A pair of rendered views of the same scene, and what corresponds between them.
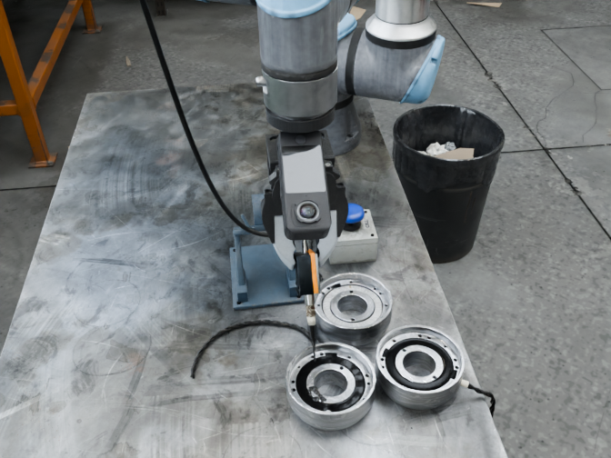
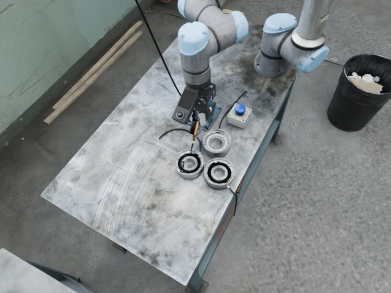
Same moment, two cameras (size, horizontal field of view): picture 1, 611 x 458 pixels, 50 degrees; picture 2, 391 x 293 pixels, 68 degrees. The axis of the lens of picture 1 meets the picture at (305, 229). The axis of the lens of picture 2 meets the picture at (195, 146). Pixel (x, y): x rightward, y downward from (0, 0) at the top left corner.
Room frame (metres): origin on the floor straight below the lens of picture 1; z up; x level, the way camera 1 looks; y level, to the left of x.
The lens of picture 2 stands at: (0.13, -0.36, 1.72)
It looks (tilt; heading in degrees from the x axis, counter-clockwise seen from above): 58 degrees down; 41
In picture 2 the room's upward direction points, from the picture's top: 7 degrees counter-clockwise
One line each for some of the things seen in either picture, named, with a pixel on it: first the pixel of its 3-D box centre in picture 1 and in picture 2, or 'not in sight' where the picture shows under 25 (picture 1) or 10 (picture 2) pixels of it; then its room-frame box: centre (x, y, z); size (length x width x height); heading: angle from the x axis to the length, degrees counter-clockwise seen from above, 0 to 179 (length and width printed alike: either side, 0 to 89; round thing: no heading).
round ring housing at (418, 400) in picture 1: (418, 368); (219, 174); (0.51, -0.13, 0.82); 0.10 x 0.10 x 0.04
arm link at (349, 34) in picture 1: (325, 54); (279, 34); (1.09, -0.04, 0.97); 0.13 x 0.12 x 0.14; 70
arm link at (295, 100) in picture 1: (296, 86); (195, 71); (0.60, 0.01, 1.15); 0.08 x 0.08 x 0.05
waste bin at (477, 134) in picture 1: (440, 187); (358, 96); (1.73, -0.44, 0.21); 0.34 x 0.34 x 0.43
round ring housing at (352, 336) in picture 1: (352, 310); (216, 143); (0.61, -0.06, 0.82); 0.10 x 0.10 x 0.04
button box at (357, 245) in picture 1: (349, 233); (240, 114); (0.76, -0.07, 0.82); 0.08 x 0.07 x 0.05; 5
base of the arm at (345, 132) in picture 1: (322, 113); (273, 56); (1.09, -0.04, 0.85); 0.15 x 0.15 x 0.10
